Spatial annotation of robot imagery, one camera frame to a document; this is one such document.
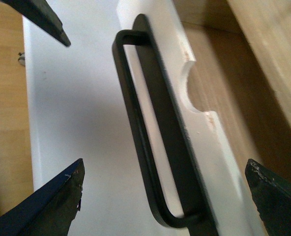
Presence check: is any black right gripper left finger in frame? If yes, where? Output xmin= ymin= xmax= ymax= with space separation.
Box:
xmin=0 ymin=158 xmax=85 ymax=236

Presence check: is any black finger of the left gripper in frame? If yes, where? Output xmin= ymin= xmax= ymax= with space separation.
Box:
xmin=4 ymin=0 xmax=71 ymax=47

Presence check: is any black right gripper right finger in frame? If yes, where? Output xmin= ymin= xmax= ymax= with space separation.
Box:
xmin=245 ymin=159 xmax=291 ymax=236

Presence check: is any black drawer handle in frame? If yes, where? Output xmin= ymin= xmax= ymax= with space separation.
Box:
xmin=112 ymin=14 xmax=218 ymax=236

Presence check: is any white drawer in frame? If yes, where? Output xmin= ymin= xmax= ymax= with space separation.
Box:
xmin=22 ymin=0 xmax=291 ymax=236

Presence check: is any wooden drawer cabinet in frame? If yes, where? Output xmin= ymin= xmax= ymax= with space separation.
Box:
xmin=0 ymin=0 xmax=291 ymax=236

